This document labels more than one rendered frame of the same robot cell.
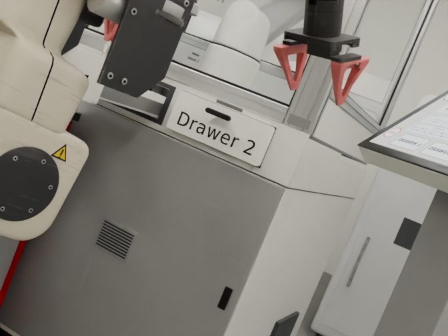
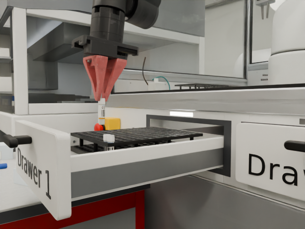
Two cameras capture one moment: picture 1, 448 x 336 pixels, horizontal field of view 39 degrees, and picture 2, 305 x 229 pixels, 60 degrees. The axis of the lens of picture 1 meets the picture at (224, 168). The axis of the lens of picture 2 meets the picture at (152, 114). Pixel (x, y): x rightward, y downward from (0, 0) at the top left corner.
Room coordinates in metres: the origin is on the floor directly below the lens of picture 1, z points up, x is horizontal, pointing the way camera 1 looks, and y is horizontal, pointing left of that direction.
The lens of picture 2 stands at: (1.23, 0.06, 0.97)
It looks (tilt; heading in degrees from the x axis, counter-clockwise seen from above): 3 degrees down; 32
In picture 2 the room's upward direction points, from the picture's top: straight up
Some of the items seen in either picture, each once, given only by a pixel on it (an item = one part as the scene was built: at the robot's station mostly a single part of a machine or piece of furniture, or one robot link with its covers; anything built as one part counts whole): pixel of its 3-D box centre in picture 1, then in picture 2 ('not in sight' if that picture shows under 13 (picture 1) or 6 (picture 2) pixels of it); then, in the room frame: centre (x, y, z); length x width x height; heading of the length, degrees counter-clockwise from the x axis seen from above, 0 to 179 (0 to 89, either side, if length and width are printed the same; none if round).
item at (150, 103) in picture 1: (102, 83); (139, 149); (1.70, 0.39, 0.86); 0.40 x 0.26 x 0.06; 158
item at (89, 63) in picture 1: (55, 62); (36, 157); (1.50, 0.46, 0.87); 0.29 x 0.02 x 0.11; 68
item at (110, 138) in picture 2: not in sight; (110, 148); (1.56, 0.35, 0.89); 0.01 x 0.01 x 0.05
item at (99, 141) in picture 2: not in sight; (91, 138); (1.59, 0.43, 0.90); 0.18 x 0.02 x 0.01; 68
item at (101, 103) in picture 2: (105, 48); (101, 111); (1.58, 0.38, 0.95); 0.01 x 0.01 x 0.05
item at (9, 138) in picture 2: not in sight; (18, 140); (1.48, 0.47, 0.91); 0.07 x 0.04 x 0.01; 68
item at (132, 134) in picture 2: not in sight; (135, 147); (1.69, 0.39, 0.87); 0.22 x 0.18 x 0.06; 158
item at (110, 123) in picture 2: not in sight; (108, 128); (1.91, 0.66, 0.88); 0.07 x 0.05 x 0.07; 68
